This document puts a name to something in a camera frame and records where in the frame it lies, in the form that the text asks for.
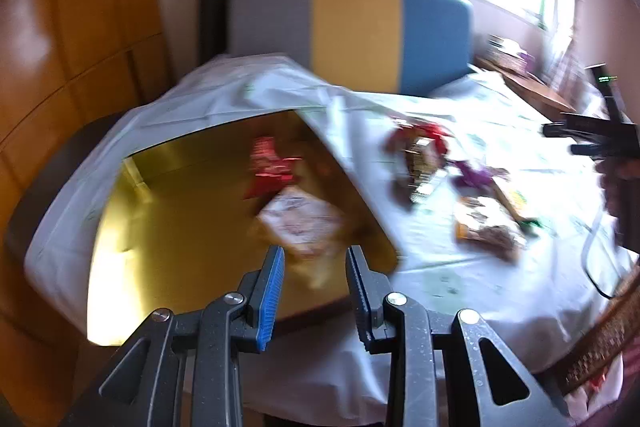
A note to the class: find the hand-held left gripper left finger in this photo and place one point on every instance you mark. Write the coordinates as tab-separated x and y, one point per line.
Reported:
270	302

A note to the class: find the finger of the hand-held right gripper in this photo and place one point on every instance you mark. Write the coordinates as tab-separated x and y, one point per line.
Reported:
590	151
570	129

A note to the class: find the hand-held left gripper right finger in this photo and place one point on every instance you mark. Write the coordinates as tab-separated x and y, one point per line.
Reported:
360	302

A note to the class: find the large beige snack packet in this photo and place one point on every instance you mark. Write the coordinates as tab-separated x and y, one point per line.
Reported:
300	219

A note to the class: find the purple snack packet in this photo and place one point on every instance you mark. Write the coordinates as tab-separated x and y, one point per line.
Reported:
470	174

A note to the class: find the gold cardboard box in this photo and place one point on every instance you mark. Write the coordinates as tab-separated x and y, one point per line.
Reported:
175	217

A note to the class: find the clear nut snack packet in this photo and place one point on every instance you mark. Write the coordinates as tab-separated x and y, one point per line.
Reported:
485	227

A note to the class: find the red patterned snack packet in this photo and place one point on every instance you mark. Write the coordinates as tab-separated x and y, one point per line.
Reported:
267	167

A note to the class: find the wooden side table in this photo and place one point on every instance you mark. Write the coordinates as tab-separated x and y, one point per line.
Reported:
540	92

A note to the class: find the yellow green snack packet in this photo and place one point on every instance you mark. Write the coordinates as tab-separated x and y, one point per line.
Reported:
512	199

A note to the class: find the white green-printed tablecloth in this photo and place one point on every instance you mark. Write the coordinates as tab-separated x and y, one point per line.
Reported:
475	287

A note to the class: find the shiny red snack packet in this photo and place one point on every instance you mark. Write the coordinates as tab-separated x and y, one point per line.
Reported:
425	132

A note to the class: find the brown gold snack packet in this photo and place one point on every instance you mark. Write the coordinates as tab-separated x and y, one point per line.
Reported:
420	169

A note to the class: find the wicker basket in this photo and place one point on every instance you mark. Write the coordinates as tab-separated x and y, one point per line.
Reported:
600	342

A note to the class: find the grey yellow blue chair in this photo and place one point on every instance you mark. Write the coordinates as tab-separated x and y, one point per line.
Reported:
350	27

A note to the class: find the dark grey chair back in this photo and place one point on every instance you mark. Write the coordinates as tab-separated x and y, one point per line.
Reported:
50	177

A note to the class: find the black rolled mat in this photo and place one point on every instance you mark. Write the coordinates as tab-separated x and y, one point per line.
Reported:
215	17

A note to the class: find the wooden wardrobe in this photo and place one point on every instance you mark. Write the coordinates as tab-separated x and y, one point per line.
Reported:
75	7

